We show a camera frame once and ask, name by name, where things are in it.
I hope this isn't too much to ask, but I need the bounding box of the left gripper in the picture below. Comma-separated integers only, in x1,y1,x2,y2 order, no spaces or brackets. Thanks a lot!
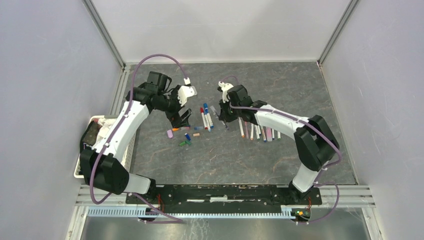
154,85,193,129

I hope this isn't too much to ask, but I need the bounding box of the white long nib marker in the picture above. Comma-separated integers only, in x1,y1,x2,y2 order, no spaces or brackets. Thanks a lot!
238,117,246,138

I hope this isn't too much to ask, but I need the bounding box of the pink white marker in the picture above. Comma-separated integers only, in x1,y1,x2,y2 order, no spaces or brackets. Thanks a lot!
244,121,249,139

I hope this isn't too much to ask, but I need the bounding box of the pink highlighter cap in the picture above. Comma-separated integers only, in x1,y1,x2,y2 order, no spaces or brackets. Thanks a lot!
166,129,174,139

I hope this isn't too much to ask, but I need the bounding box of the orange marker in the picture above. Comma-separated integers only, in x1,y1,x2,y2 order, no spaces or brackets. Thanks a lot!
250,123,255,141

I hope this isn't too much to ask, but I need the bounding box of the dark blue capped marker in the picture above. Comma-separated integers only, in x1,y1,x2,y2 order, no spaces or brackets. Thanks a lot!
254,125,262,140

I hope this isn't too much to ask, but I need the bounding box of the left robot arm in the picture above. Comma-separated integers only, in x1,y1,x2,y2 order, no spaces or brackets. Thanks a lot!
79,71,197,204

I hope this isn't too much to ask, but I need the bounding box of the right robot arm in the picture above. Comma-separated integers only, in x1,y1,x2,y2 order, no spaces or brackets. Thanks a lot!
217,81,342,204

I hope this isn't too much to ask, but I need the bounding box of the white plastic basket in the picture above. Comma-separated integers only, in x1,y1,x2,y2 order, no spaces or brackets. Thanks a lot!
85,115,136,171

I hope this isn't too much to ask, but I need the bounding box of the crumpled white cloth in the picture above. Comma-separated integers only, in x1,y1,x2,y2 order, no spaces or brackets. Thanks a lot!
94,117,117,145

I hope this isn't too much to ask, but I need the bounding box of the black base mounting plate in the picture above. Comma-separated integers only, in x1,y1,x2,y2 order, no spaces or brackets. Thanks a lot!
142,184,323,214

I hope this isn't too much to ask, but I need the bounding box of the black box in basket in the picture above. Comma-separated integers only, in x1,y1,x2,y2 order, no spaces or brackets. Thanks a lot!
79,120,101,153

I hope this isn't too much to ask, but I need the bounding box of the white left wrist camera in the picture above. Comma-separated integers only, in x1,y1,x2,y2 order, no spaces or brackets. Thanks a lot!
177,85,198,107

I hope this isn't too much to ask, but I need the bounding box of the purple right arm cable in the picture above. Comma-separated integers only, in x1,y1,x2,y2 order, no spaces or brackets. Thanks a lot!
221,75,344,224

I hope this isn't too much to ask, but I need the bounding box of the slotted cable duct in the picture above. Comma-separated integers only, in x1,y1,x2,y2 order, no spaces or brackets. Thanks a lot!
86,206,311,220

